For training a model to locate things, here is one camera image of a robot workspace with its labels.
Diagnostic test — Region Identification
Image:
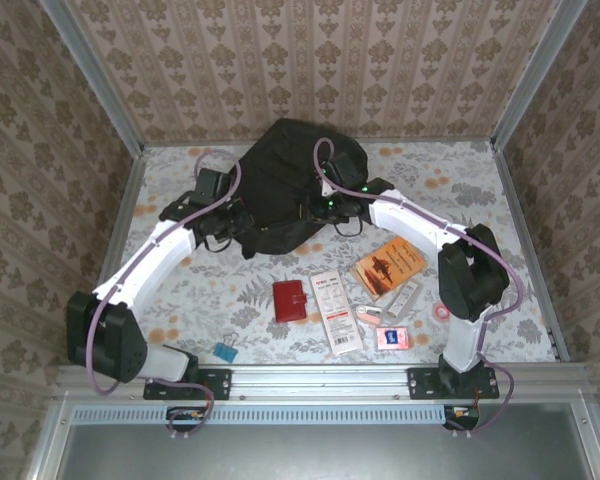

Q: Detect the black backpack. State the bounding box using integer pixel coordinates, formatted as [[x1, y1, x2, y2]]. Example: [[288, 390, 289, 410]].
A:
[[239, 118, 369, 260]]

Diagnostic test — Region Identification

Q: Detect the orange book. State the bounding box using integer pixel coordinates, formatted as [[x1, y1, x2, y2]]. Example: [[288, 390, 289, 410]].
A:
[[350, 235, 429, 302]]

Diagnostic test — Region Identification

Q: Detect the red wallet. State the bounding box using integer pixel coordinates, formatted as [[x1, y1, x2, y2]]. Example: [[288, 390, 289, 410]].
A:
[[272, 280, 310, 325]]

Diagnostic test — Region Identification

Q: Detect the long white red-print pack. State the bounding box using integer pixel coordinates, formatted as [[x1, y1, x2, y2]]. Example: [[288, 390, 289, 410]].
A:
[[309, 268, 365, 358]]

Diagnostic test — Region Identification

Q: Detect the small pink white stapler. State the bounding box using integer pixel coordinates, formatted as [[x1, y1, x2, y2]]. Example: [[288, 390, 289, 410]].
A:
[[355, 305, 384, 325]]

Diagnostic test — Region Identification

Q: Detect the blue binder clip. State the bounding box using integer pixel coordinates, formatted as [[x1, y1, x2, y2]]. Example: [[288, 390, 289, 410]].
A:
[[212, 330, 240, 365]]

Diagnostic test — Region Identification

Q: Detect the pink pack with blue label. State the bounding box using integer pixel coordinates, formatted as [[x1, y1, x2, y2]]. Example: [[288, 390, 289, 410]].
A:
[[375, 325, 413, 353]]

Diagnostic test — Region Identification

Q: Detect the floral table cover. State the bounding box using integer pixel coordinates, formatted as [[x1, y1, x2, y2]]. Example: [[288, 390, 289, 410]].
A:
[[93, 141, 564, 366]]

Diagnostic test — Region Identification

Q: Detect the small black connector board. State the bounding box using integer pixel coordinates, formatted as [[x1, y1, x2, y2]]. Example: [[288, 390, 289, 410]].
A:
[[167, 407, 206, 426], [444, 404, 481, 431]]

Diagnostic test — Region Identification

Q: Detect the grey sheet metal panel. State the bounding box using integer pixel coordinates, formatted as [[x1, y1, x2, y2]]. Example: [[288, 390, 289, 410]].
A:
[[54, 424, 599, 480]]

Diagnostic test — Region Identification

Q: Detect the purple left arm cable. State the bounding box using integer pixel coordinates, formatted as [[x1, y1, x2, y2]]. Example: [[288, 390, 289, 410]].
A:
[[90, 148, 243, 437]]

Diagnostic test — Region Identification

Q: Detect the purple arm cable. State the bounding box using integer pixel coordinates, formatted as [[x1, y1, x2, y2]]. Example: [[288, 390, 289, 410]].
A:
[[313, 137, 526, 437], [90, 148, 243, 437]]

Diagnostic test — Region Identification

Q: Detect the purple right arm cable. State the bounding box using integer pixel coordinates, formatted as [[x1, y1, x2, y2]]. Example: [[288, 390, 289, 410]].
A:
[[313, 137, 526, 437]]

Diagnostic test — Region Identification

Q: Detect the aluminium left side rail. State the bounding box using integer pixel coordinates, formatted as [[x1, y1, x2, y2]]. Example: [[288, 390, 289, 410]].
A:
[[74, 149, 147, 365]]

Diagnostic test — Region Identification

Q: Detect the aluminium back rail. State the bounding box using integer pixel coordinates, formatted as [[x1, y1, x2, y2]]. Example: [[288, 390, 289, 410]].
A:
[[140, 135, 496, 147]]

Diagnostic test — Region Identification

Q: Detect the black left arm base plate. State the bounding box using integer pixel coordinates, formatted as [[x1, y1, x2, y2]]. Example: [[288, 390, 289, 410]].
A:
[[143, 368, 232, 401]]

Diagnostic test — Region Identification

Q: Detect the aluminium front frame rail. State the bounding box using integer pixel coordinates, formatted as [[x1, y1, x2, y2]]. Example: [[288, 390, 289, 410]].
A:
[[54, 363, 600, 401]]

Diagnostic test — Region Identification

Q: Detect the aluminium right side rail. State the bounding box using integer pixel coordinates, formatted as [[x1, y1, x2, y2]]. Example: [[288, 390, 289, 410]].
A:
[[489, 142, 572, 364]]

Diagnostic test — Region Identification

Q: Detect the aluminium left corner post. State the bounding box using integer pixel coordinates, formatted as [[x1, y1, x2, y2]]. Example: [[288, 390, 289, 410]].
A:
[[38, 0, 146, 157]]

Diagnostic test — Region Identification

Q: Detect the aluminium corner post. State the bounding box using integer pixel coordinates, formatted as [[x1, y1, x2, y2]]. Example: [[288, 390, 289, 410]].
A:
[[489, 0, 589, 151], [38, 0, 146, 157]]

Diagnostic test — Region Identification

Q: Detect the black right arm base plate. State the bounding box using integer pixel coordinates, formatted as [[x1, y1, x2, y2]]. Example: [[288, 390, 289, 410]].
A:
[[407, 367, 498, 401]]

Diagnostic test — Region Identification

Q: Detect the grey slotted cable duct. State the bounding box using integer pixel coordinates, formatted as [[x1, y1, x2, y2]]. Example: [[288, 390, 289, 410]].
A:
[[72, 403, 454, 427]]

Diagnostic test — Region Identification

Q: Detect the aluminium right corner post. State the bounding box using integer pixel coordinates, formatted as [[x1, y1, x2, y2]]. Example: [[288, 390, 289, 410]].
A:
[[489, 0, 589, 151]]

